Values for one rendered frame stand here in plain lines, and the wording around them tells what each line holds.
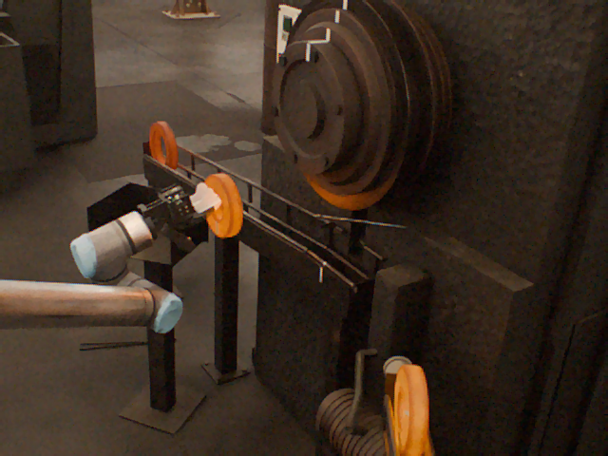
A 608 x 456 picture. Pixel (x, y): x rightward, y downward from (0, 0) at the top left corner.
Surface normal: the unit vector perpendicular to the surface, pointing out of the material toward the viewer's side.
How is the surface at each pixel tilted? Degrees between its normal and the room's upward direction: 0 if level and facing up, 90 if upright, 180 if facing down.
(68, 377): 0
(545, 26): 90
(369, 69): 54
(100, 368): 0
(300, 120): 90
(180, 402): 0
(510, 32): 90
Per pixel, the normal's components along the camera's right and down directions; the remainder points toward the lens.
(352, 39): -0.13, -0.48
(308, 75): -0.84, 0.21
